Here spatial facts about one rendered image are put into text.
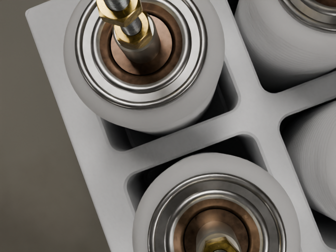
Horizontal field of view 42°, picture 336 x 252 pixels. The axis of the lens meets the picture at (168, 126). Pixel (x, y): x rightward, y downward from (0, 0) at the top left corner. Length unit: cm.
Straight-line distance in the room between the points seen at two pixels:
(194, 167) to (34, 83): 32
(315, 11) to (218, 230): 13
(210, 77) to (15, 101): 33
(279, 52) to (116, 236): 17
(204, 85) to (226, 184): 6
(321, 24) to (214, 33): 6
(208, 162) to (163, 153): 8
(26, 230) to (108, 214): 23
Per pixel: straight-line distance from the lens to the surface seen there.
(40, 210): 53
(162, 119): 25
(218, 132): 32
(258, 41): 31
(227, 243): 21
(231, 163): 25
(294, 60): 30
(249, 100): 32
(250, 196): 25
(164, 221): 25
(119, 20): 18
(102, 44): 26
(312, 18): 26
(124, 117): 25
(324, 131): 28
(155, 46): 24
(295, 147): 34
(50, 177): 53
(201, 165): 25
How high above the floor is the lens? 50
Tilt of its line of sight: 85 degrees down
